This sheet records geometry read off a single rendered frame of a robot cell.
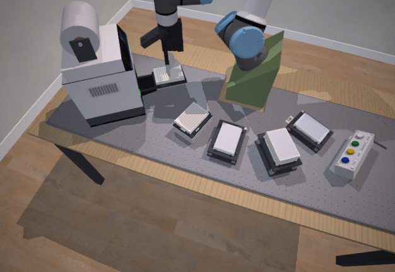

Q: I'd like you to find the dark grey rectangular frame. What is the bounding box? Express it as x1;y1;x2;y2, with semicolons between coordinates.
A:
286;110;334;153
207;119;247;165

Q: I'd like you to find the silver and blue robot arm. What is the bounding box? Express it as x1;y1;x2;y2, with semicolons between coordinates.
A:
140;0;272;71

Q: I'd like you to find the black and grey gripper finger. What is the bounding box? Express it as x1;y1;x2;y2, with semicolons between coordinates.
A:
163;46;180;77

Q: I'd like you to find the light grey roll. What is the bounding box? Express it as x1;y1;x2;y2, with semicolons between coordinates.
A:
60;1;100;56

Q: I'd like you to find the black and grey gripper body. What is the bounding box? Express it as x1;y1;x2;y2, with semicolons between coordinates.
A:
157;18;184;52

